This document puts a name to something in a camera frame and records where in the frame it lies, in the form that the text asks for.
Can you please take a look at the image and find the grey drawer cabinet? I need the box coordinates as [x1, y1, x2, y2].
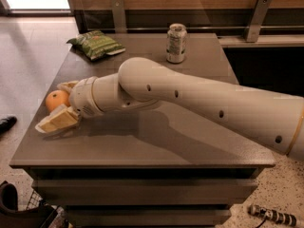
[9, 32, 276, 228]

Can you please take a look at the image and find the black white striped handle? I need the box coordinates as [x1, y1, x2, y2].
[247, 204, 304, 228]

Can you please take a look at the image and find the left metal wall bracket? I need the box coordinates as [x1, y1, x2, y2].
[110, 0, 127, 33]

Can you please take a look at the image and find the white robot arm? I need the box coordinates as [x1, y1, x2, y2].
[36, 57, 304, 161]

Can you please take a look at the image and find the silver soda can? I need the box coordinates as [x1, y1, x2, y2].
[166, 23, 187, 64]

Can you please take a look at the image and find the wooden side counter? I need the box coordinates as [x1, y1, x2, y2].
[218, 35, 304, 48]

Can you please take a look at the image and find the green jalapeno chip bag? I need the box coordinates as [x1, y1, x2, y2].
[67, 30, 125, 61]

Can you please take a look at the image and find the right metal wall bracket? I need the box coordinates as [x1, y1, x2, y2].
[244, 0, 272, 43]

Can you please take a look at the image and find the dark shoe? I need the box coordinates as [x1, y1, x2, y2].
[0, 116, 17, 134]

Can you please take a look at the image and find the black wire basket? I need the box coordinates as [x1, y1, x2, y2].
[0, 180, 71, 228]

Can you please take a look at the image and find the metal wall bracket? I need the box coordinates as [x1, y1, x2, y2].
[244, 0, 272, 43]
[110, 0, 127, 33]

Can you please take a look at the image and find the orange fruit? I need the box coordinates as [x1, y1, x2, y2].
[46, 90, 70, 112]

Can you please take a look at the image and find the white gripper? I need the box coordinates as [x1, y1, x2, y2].
[35, 77, 103, 134]

